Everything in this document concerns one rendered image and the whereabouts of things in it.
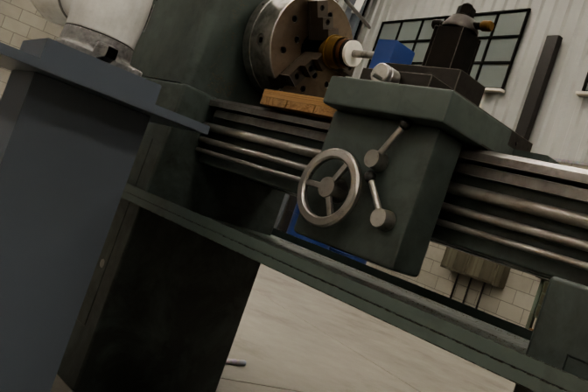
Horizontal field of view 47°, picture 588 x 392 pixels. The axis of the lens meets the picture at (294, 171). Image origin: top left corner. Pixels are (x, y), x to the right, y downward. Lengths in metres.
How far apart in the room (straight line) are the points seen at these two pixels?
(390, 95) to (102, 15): 0.63
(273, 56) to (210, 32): 0.19
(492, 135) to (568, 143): 8.41
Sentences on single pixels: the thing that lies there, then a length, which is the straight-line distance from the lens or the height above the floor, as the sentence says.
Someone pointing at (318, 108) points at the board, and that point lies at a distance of 1.53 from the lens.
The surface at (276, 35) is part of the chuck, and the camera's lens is 1.81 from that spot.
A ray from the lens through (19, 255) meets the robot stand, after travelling 1.44.
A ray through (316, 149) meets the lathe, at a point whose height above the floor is 0.79.
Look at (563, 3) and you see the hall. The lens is 10.88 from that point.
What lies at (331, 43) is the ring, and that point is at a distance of 1.80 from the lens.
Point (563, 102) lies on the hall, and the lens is 10.00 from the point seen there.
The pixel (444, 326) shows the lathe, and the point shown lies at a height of 0.55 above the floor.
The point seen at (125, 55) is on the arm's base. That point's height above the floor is 0.84.
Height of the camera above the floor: 0.65
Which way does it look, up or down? 3 degrees up
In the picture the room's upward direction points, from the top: 19 degrees clockwise
